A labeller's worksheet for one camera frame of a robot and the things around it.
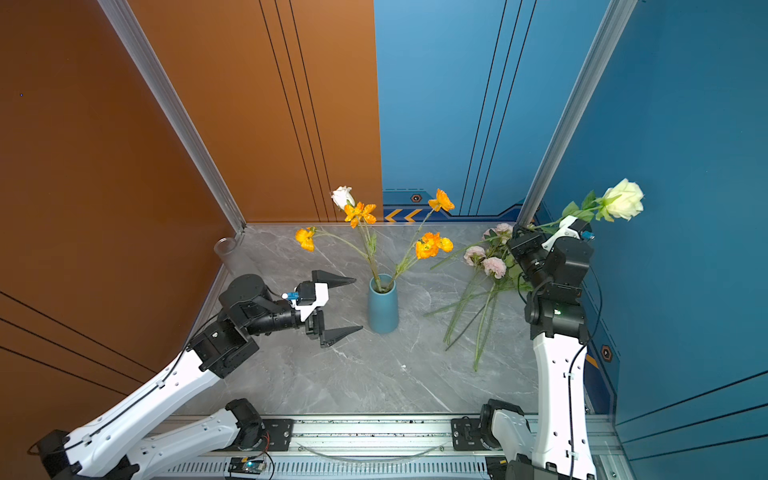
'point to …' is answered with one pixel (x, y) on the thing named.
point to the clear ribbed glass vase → (229, 252)
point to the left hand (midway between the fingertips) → (356, 299)
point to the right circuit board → (496, 467)
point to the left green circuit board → (246, 465)
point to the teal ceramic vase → (383, 309)
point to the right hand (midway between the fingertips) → (508, 224)
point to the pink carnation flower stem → (495, 264)
